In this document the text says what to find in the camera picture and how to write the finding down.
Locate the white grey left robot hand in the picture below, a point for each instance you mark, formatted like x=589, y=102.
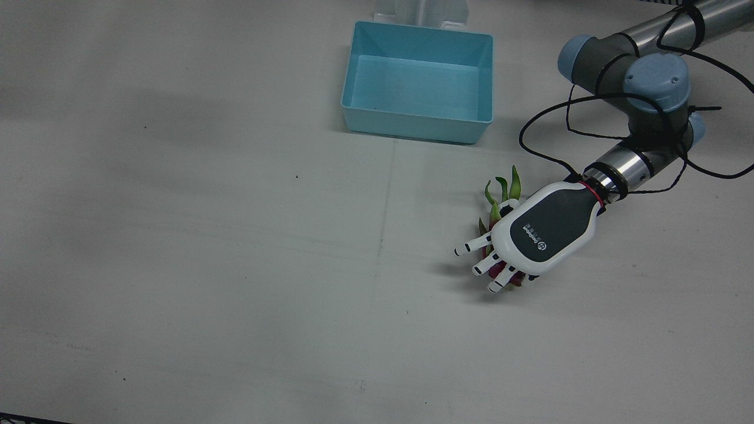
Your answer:
x=548, y=229

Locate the pink green dragon fruit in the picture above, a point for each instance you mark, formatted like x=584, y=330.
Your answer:
x=516, y=187

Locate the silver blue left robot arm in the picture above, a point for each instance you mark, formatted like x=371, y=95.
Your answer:
x=654, y=82

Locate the light blue plastic bin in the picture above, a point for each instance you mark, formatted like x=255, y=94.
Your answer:
x=418, y=88

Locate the white pedestal stand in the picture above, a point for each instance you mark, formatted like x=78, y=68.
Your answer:
x=421, y=12

